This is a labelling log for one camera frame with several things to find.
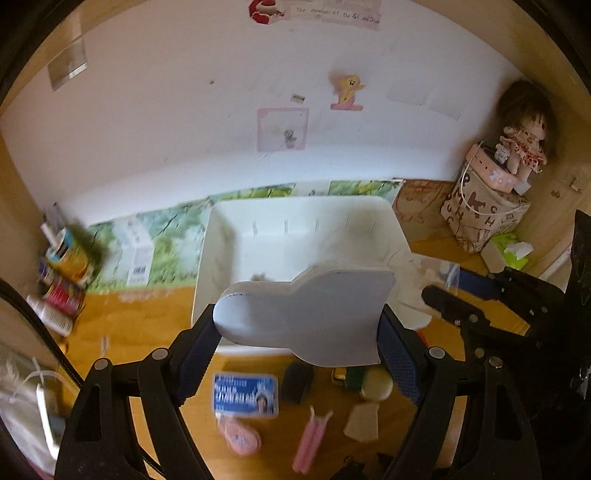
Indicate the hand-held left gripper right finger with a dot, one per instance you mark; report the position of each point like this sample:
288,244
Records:
397,364

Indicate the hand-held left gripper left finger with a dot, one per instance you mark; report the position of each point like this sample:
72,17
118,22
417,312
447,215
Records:
198,357

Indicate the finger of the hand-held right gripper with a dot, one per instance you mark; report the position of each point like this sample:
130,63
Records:
457,309
480,284

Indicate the cream plastic piece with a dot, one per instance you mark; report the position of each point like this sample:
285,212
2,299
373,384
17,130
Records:
362,422

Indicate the pink oval case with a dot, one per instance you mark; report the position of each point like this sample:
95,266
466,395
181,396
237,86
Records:
239,436

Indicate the pink stick clip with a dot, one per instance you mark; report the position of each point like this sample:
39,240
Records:
310,438

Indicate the white plastic storage bin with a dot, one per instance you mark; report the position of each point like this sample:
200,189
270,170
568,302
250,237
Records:
295,240

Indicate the round cream case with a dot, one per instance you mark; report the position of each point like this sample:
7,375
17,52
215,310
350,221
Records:
377,385

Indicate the green tissue pack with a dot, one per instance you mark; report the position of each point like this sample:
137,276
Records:
505,251

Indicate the green cube box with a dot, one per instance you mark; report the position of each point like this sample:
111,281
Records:
356,378

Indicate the small yellow block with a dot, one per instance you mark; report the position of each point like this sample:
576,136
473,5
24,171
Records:
338,374

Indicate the clear box with blue label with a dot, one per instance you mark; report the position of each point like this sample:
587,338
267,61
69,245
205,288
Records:
244,396

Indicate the letter-printed canvas bag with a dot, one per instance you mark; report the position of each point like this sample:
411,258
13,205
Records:
485,217

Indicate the cardboard with red drawing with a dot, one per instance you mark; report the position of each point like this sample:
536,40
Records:
422,207

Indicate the black power adapter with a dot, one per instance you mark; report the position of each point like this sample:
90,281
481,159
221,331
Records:
296,382

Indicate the small white box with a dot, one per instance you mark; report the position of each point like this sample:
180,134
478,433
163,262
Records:
522,187

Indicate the pink round box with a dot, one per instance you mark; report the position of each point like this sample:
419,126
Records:
485,168

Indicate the green landscape poster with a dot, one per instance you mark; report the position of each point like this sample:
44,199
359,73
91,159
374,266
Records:
175,240

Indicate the white carton with barcode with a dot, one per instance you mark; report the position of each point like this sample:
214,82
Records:
141,251

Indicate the small white bear figure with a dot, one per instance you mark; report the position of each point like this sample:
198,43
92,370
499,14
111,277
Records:
503,152

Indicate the pink red carton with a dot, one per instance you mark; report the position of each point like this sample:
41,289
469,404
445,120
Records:
64,297

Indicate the white bottle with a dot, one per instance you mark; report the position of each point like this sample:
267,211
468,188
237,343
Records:
53,318

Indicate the brown-haired rag doll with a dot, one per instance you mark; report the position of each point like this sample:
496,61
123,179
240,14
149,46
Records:
524,124

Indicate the small barcode sticker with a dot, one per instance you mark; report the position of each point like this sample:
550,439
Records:
298,97

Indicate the clear tape patch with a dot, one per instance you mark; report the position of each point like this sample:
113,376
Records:
67,62

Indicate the pony wall sticker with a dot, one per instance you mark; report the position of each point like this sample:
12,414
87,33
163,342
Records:
347,90

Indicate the pink framed wall picture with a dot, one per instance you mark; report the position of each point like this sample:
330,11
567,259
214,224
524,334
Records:
282,129

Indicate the red wall sticker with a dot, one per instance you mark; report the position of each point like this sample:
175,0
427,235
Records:
263,9

